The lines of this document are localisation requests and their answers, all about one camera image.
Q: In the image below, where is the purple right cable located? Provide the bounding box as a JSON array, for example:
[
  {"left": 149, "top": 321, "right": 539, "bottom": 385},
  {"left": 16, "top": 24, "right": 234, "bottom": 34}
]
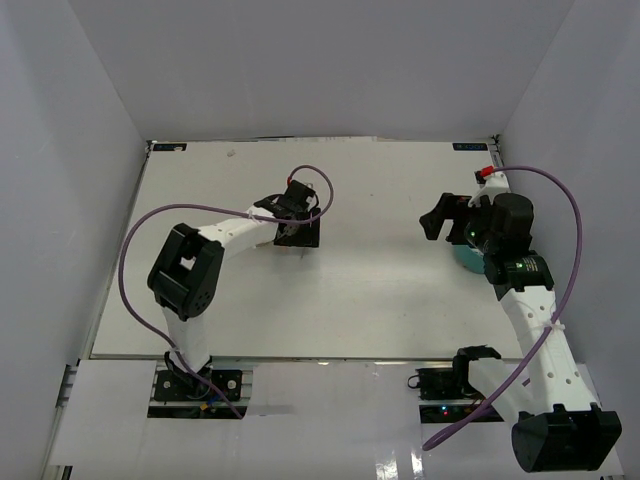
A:
[{"left": 422, "top": 165, "right": 584, "bottom": 451}]

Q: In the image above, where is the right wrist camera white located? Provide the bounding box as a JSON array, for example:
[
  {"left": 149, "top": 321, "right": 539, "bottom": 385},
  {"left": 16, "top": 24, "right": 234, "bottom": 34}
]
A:
[{"left": 468, "top": 166, "right": 510, "bottom": 207}]

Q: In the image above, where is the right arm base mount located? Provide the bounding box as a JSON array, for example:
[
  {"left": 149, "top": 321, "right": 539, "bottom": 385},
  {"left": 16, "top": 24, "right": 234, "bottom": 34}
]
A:
[{"left": 407, "top": 345, "right": 502, "bottom": 424}]

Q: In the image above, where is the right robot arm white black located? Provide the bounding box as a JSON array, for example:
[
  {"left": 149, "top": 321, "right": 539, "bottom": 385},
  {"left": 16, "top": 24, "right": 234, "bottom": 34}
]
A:
[{"left": 420, "top": 193, "right": 622, "bottom": 473}]

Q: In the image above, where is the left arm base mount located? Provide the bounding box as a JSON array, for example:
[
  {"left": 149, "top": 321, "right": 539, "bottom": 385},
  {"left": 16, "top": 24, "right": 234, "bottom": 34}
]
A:
[{"left": 147, "top": 353, "right": 253, "bottom": 420}]

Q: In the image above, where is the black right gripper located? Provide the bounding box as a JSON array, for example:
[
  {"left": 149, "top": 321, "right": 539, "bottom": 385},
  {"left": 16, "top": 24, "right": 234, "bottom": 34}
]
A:
[{"left": 419, "top": 193, "right": 499, "bottom": 255}]

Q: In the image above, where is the left blue corner label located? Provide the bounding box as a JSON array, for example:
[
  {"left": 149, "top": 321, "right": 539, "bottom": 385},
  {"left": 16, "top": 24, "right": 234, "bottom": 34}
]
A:
[{"left": 153, "top": 143, "right": 188, "bottom": 152}]

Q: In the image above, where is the blue corner label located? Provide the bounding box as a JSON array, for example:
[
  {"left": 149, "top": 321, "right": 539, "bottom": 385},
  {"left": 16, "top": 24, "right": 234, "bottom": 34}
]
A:
[
  {"left": 153, "top": 143, "right": 188, "bottom": 152},
  {"left": 452, "top": 142, "right": 488, "bottom": 152}
]

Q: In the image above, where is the purple cable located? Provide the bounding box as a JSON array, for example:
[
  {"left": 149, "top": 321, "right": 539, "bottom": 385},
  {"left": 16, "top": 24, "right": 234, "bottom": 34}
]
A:
[
  {"left": 422, "top": 165, "right": 584, "bottom": 451},
  {"left": 118, "top": 164, "right": 335, "bottom": 419}
]

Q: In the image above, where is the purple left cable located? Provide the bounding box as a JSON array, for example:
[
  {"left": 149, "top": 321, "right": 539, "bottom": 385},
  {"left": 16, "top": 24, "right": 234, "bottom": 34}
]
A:
[{"left": 118, "top": 164, "right": 335, "bottom": 419}]

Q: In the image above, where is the teal round organizer container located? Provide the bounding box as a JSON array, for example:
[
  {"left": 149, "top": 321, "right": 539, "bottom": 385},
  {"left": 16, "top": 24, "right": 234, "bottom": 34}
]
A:
[{"left": 453, "top": 245, "right": 484, "bottom": 275}]

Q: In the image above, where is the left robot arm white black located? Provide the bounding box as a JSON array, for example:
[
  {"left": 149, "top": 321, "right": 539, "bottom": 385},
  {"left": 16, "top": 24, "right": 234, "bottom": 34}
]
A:
[{"left": 147, "top": 180, "right": 321, "bottom": 399}]

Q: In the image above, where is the right blue corner label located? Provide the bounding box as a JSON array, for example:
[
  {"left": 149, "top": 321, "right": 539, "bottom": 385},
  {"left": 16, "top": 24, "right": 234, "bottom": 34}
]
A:
[{"left": 452, "top": 142, "right": 488, "bottom": 152}]

